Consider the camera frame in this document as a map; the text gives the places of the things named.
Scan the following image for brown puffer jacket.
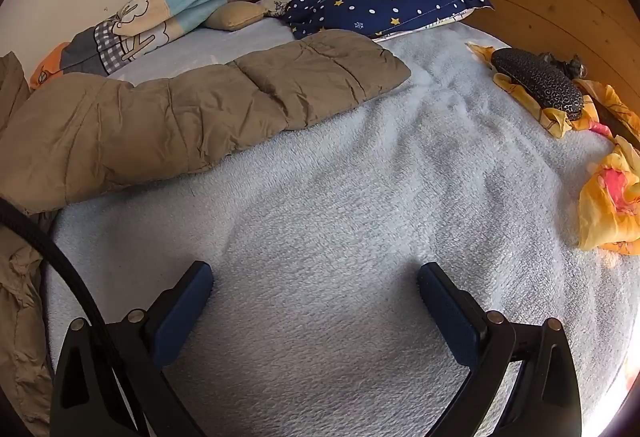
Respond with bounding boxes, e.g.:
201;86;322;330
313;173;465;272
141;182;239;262
0;29;412;423

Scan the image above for black patterned case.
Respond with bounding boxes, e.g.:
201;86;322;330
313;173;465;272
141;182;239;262
491;48;585;120

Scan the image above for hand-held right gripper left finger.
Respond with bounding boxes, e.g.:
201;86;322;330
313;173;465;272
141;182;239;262
50;261;216;437

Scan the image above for light blue fleece blanket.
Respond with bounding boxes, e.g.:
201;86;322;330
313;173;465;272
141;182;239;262
45;14;640;437

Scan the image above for navy star-print pillow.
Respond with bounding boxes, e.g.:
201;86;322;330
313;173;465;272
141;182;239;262
284;0;495;40

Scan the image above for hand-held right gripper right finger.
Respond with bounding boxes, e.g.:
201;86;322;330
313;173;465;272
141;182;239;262
417;262;583;437

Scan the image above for yellow printed cloth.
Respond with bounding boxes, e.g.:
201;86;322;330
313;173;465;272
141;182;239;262
467;42;640;253

